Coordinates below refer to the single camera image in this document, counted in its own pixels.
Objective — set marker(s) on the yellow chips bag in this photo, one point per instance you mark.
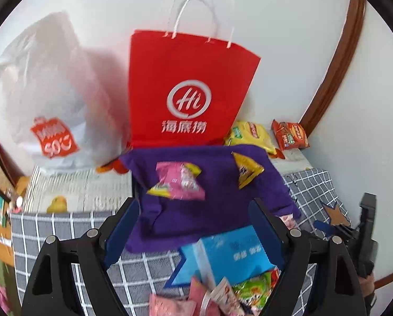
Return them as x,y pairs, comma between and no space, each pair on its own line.
249,133

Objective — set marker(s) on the long white cake packet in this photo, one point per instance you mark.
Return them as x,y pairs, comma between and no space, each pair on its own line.
223,295

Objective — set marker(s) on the light pink snack packet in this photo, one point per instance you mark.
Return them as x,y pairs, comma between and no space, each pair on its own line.
198,302

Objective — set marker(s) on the purple towel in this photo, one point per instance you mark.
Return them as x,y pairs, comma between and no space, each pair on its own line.
165,224

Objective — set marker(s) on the green snack packet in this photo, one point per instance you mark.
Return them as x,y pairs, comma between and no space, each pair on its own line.
254,293

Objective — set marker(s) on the red Haidilao paper bag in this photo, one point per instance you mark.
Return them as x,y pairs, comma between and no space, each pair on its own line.
184,89

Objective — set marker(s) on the brown wooden door frame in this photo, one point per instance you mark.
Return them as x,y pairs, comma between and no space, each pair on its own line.
338,66

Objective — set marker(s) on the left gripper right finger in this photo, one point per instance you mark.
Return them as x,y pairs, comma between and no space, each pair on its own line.
335,290

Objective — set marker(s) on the white Miniso plastic bag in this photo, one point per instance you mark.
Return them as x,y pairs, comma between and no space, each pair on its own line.
55,106

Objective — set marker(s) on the blue tissue pack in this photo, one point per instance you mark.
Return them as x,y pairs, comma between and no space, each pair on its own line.
237,255

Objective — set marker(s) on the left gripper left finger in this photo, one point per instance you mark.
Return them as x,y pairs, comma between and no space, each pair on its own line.
51,289

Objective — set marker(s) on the grey checkered blanket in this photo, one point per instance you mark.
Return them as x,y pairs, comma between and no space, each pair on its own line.
135,276

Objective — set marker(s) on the orange cracker packet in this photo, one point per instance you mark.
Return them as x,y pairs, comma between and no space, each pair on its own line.
289,135

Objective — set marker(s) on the white fruit print sheet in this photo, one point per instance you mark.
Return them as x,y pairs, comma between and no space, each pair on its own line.
76,191

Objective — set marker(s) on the right hand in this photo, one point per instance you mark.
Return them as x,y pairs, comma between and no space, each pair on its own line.
367,285

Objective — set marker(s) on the brown framed box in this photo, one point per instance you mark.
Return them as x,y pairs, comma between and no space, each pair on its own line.
9,171

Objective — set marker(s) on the small yellow snack packet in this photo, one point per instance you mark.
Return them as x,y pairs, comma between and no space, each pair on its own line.
248,169

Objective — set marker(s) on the pink yellow snack packet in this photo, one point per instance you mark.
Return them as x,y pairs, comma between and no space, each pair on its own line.
177,181

